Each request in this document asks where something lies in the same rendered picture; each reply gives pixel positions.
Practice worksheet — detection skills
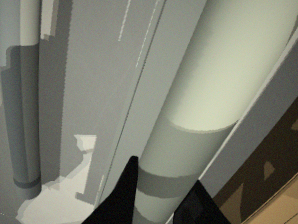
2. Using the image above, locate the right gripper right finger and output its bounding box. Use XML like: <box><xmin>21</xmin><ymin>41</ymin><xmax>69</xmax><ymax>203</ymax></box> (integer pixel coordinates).
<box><xmin>173</xmin><ymin>179</ymin><xmax>231</xmax><ymax>224</ymax></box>

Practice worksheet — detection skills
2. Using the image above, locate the white long tube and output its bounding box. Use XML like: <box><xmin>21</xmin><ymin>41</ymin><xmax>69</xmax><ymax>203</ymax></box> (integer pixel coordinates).
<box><xmin>0</xmin><ymin>0</ymin><xmax>42</xmax><ymax>200</ymax></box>

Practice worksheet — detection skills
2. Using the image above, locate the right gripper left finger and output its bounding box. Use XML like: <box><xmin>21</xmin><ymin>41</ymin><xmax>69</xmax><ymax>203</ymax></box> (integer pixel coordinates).
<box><xmin>81</xmin><ymin>156</ymin><xmax>138</xmax><ymax>224</ymax></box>

